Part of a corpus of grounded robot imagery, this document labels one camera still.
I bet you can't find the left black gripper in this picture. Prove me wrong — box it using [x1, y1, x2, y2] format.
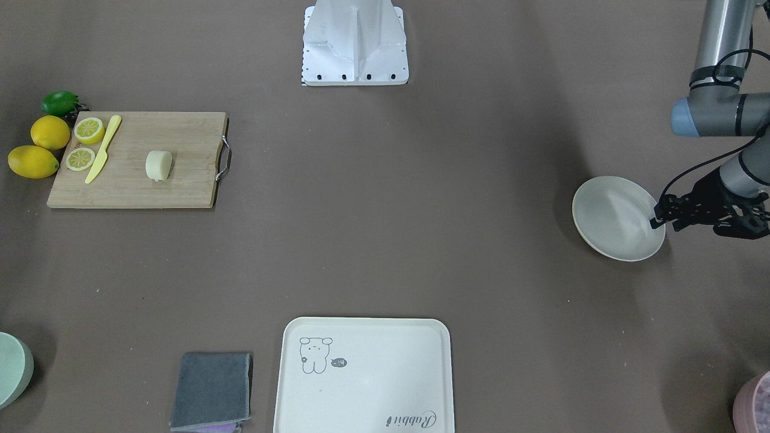
[651, 171, 769, 239]

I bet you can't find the cream round plate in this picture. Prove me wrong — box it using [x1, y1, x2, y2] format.
[571, 176, 666, 262]

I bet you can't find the white steamed bun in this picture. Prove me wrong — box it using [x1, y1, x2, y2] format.
[145, 150, 173, 182]

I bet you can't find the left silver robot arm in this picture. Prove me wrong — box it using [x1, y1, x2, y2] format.
[650, 1, 769, 239]

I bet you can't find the cream rabbit tray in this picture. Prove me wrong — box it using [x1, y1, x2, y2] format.
[273, 317, 455, 432]

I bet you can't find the pink bowl with ice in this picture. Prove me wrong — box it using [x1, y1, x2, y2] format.
[732, 372, 769, 432]

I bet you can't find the grey folded cloth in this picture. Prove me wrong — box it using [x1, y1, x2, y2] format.
[170, 352, 252, 432]

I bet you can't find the yellow plastic knife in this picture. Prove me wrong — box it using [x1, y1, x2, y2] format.
[84, 115, 123, 184]

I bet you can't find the lemon half near lime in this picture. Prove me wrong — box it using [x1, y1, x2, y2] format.
[73, 117, 106, 146]

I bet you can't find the lemon half far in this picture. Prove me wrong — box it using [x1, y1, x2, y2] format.
[63, 146, 96, 172]

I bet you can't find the green lime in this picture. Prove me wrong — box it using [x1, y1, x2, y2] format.
[40, 90, 80, 117]

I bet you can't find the whole lemon near lime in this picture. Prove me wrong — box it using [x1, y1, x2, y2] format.
[30, 115, 71, 150]

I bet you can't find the whole lemon outer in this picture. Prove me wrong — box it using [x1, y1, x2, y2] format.
[7, 146, 60, 179]

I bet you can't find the mint green bowl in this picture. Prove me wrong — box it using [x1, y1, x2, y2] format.
[1, 332, 35, 409]

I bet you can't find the white camera mast base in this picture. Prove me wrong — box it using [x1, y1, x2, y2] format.
[301, 1, 410, 86]

